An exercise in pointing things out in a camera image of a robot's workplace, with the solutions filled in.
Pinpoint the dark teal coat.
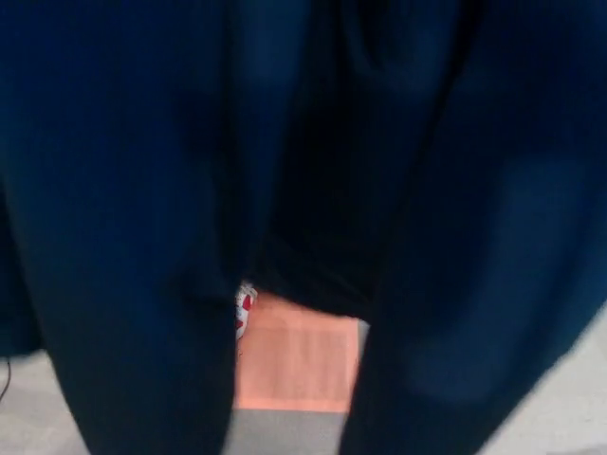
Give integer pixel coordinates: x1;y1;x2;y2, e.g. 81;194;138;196
0;0;607;455

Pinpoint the black floor cable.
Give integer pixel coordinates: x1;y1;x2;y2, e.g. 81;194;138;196
0;356;13;400

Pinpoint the red white sneaker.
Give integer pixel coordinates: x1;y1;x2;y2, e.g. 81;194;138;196
234;281;260;341

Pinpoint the orange floor mat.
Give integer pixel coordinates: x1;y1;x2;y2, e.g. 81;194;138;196
235;290;359;413

